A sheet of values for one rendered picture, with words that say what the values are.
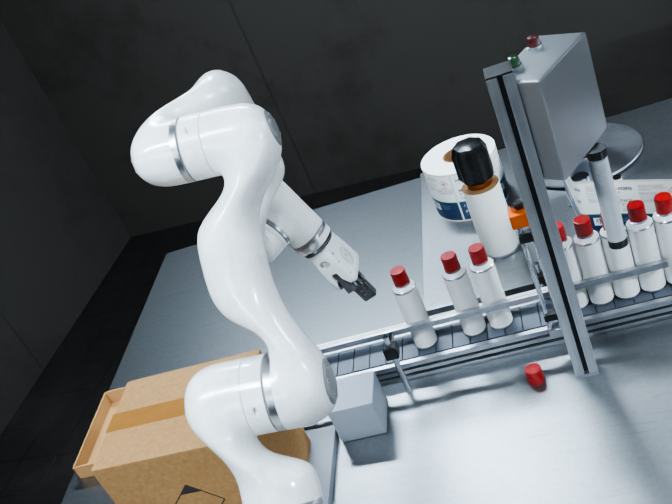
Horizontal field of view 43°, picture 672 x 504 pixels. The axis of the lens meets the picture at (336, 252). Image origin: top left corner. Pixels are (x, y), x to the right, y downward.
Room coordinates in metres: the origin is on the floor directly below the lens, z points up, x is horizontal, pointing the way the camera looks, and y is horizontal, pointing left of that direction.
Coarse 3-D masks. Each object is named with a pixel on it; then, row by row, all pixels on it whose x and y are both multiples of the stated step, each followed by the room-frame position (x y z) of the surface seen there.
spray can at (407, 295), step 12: (396, 276) 1.48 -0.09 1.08; (396, 288) 1.49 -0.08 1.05; (408, 288) 1.48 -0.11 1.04; (396, 300) 1.50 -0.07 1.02; (408, 300) 1.47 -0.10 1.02; (420, 300) 1.48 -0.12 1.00; (408, 312) 1.48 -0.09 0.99; (420, 312) 1.47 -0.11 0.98; (420, 336) 1.47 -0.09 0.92; (432, 336) 1.48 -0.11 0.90; (420, 348) 1.48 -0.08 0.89
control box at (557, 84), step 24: (552, 48) 1.31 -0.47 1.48; (576, 48) 1.30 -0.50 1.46; (528, 72) 1.26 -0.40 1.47; (552, 72) 1.24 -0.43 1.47; (576, 72) 1.28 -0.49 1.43; (528, 96) 1.24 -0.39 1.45; (552, 96) 1.23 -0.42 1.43; (576, 96) 1.27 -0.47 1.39; (528, 120) 1.25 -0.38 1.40; (552, 120) 1.22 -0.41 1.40; (576, 120) 1.26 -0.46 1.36; (600, 120) 1.31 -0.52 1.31; (552, 144) 1.22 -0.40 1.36; (576, 144) 1.25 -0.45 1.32; (552, 168) 1.23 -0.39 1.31
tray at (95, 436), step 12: (108, 396) 1.88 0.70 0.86; (120, 396) 1.87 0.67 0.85; (108, 408) 1.85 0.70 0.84; (96, 420) 1.79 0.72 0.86; (108, 420) 1.81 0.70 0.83; (96, 432) 1.76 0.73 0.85; (84, 444) 1.71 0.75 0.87; (96, 444) 1.73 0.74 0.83; (84, 456) 1.68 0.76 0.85; (96, 456) 1.69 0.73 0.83; (72, 468) 1.63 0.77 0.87; (84, 468) 1.62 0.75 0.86
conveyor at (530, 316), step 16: (640, 288) 1.37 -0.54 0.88; (528, 304) 1.47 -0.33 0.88; (592, 304) 1.38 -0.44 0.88; (608, 304) 1.36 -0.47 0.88; (624, 304) 1.34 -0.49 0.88; (528, 320) 1.42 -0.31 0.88; (544, 320) 1.40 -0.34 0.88; (400, 336) 1.56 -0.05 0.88; (448, 336) 1.48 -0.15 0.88; (464, 336) 1.46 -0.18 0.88; (480, 336) 1.44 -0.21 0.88; (496, 336) 1.42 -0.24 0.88; (336, 352) 1.60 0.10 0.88; (352, 352) 1.58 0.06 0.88; (368, 352) 1.55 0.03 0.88; (400, 352) 1.50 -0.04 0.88; (416, 352) 1.48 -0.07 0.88; (432, 352) 1.46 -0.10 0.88; (336, 368) 1.55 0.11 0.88; (352, 368) 1.52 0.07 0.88; (368, 368) 1.50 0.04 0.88
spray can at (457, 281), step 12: (444, 252) 1.48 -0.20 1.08; (444, 264) 1.46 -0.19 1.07; (456, 264) 1.45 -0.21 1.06; (444, 276) 1.46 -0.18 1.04; (456, 276) 1.45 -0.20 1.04; (468, 276) 1.46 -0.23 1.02; (456, 288) 1.45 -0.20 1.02; (468, 288) 1.45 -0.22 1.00; (456, 300) 1.45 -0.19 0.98; (468, 300) 1.44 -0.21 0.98; (468, 324) 1.45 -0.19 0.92; (480, 324) 1.45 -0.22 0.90; (468, 336) 1.45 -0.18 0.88
